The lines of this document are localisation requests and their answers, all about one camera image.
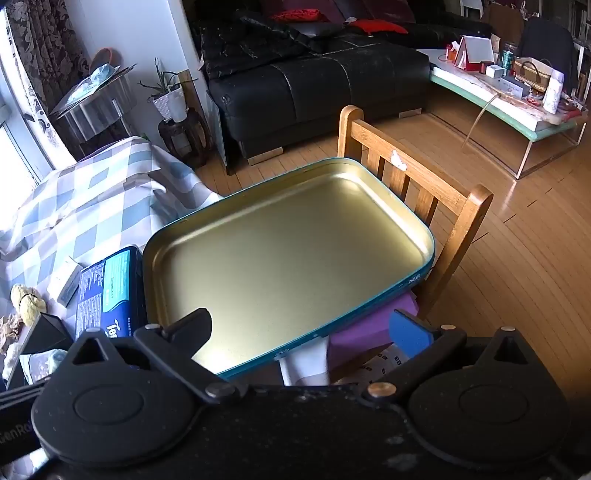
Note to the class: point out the yellow fuzzy cloth roll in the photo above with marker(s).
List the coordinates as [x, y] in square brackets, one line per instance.
[27, 300]

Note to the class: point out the white coffee table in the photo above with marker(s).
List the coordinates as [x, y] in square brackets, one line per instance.
[508, 110]

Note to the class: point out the white tissue pack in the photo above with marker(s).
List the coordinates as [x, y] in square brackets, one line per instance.
[64, 277]

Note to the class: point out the green can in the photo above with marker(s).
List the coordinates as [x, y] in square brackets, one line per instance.
[508, 62]

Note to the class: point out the wooden chair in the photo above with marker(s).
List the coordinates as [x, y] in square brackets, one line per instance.
[466, 203]

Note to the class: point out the blue tissue pack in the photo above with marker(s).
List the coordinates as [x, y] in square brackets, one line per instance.
[108, 295]

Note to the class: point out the light blue plastic bag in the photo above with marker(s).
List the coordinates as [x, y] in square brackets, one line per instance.
[99, 78]

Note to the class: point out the small white box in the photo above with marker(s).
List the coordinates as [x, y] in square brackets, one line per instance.
[495, 70]

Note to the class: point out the potted plant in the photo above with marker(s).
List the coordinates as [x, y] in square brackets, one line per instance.
[168, 101]

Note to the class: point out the teal metal tray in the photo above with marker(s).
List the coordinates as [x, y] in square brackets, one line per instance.
[286, 258]

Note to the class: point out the cream crochet cloth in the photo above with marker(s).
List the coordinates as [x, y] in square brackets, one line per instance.
[9, 330]

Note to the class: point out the flat white box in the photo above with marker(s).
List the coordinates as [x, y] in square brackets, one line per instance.
[512, 86]

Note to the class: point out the white stool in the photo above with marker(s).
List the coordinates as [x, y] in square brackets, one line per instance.
[472, 7]

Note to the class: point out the woven basket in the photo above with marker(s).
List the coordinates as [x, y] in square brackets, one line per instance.
[533, 76]

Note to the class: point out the black leather sofa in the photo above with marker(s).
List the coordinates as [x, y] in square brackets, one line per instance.
[300, 92]

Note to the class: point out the round silver side table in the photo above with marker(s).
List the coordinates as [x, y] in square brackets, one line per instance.
[97, 115]

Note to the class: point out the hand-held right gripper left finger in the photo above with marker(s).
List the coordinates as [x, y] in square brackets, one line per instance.
[184, 332]

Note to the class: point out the checked blanket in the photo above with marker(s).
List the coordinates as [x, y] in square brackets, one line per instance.
[92, 207]

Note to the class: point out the purple foam block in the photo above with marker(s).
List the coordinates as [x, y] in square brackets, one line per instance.
[360, 337]

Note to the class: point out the patterned curtain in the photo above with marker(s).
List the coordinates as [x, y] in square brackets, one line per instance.
[46, 46]

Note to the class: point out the black box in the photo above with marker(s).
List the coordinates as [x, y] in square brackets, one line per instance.
[41, 332]

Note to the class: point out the red cushion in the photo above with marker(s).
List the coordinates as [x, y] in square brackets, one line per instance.
[378, 26]
[295, 15]

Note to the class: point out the white printed box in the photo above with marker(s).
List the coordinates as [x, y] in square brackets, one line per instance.
[369, 369]

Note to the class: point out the white house-shaped box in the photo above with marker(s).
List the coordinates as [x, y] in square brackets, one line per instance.
[475, 53]

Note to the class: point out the brown paper bag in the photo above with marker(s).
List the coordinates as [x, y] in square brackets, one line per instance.
[505, 23]

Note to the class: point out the window frame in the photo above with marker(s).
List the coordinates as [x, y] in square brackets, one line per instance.
[18, 138]

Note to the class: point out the maroon cushion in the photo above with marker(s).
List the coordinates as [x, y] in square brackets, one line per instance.
[388, 9]
[309, 7]

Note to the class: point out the dark wooden plant stand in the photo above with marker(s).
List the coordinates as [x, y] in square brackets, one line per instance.
[184, 138]

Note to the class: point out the white bottle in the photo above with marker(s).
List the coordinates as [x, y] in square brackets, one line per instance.
[553, 92]

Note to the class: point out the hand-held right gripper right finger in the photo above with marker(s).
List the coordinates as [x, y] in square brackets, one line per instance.
[408, 334]

